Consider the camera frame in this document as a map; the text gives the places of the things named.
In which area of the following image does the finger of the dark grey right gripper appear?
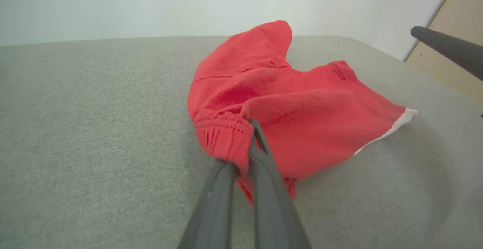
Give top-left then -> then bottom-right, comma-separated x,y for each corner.
411,26 -> 483,80

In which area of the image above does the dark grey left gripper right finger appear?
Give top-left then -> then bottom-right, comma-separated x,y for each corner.
247,119 -> 312,249

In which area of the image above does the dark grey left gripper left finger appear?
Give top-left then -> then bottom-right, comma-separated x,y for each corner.
177,160 -> 240,249

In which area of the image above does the red shorts white trim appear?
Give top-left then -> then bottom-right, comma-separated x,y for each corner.
188,20 -> 418,206

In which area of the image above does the beige wooden panel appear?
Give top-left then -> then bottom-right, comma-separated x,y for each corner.
406,0 -> 483,106

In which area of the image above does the grey fabric sofa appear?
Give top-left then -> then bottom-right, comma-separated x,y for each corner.
0,35 -> 483,249

